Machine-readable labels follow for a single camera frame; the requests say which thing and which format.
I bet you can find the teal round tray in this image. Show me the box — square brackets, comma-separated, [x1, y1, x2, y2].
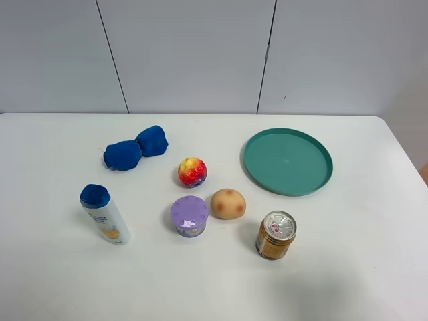
[242, 128, 334, 197]

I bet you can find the blue cloth bundle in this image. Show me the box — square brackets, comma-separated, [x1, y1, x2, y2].
[103, 125, 169, 171]

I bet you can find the red yellow ball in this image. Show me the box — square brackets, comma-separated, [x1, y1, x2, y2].
[177, 157, 207, 187]

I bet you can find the purple lidded jar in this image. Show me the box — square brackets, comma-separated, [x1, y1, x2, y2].
[171, 195, 209, 238]

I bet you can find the gold drink can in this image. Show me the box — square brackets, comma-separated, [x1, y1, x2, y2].
[255, 211, 297, 260]

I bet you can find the tan potato toy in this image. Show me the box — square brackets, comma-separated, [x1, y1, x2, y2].
[210, 188, 246, 219]

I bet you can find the white bottle blue cap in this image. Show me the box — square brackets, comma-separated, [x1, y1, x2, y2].
[80, 184, 131, 245]

